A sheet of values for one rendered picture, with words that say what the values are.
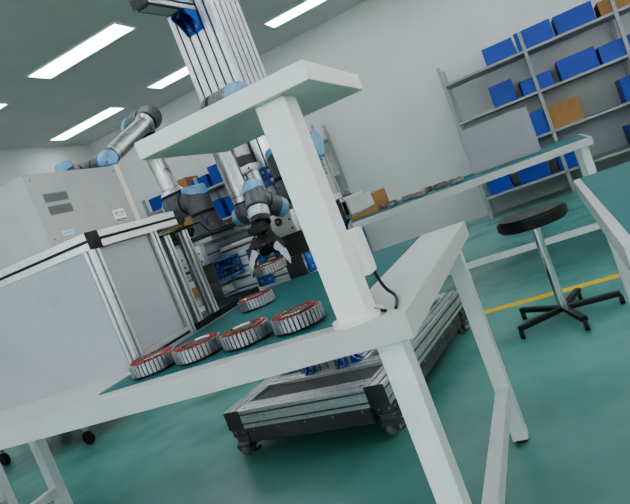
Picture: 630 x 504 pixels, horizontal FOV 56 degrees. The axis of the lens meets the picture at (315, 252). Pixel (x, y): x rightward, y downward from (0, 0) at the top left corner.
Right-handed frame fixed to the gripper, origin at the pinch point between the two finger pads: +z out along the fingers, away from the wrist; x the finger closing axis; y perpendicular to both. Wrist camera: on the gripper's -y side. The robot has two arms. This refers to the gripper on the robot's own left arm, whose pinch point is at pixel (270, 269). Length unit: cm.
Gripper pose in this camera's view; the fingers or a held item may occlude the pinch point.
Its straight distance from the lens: 194.7
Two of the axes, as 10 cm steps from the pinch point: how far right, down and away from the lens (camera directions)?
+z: 2.5, 8.7, -4.3
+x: -9.2, 3.5, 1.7
